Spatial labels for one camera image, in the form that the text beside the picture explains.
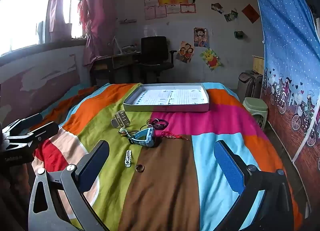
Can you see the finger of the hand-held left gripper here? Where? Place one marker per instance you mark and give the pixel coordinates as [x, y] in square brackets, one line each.
[40, 133]
[27, 121]

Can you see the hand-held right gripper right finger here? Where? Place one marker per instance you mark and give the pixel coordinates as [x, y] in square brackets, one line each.
[228, 164]

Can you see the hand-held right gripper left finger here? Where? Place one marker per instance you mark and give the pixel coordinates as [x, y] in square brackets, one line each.
[97, 161]

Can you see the white beaded hair clip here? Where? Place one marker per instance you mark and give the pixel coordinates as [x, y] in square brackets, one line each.
[127, 158]

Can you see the beige hair claw clip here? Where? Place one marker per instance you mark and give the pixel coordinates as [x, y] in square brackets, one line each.
[121, 119]

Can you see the blue smart watch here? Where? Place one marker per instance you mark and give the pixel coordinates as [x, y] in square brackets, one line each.
[146, 139]

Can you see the white cardboard box tray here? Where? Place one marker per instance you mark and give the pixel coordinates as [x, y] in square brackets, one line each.
[166, 98]

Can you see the green plastic stool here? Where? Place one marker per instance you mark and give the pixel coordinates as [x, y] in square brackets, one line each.
[255, 106]

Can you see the colourful patchwork blanket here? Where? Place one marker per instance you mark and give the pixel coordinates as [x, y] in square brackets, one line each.
[162, 183]

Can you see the grey patterned suitcase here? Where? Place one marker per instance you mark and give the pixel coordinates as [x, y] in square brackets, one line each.
[245, 86]

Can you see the dark suitcase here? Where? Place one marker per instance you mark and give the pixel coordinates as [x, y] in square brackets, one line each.
[258, 86]

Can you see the dark wooden desk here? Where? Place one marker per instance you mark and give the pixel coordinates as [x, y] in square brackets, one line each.
[112, 62]

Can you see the window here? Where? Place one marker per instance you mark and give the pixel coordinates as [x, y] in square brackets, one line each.
[22, 21]

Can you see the wooden board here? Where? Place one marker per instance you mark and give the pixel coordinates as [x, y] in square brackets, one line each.
[258, 64]

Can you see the pink curtain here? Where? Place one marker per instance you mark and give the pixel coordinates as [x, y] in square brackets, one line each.
[98, 16]
[53, 6]

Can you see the blue printed curtain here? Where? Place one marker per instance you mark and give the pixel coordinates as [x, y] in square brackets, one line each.
[287, 58]

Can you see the black office chair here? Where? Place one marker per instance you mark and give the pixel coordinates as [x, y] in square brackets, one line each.
[153, 48]

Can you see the red paper sheet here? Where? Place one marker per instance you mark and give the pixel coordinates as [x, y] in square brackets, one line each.
[250, 13]

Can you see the yellow bear wall poster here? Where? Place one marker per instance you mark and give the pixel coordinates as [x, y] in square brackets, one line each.
[211, 59]

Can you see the cartoon family wall poster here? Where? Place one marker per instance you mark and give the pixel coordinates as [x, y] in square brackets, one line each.
[185, 52]

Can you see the small green wall holder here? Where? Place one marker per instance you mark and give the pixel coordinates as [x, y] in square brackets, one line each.
[239, 34]

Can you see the anime wall poster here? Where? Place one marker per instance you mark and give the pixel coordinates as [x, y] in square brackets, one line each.
[200, 37]

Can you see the wall photo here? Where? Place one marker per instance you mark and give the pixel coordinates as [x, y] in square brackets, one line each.
[217, 8]
[230, 16]

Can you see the group of wall certificates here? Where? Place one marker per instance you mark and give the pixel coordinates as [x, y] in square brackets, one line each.
[172, 2]

